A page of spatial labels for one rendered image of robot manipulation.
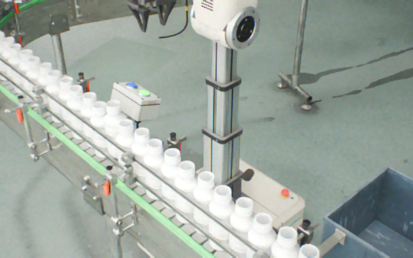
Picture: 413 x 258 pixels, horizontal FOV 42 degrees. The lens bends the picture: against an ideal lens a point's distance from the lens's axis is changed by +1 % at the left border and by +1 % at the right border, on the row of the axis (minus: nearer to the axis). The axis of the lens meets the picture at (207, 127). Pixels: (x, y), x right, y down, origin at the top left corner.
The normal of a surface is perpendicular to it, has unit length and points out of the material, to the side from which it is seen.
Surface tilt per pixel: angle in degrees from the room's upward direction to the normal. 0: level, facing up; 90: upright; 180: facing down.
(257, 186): 0
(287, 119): 0
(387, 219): 90
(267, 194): 0
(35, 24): 88
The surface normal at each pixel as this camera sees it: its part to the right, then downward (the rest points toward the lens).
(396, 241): 0.00, -0.82
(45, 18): 0.75, 0.38
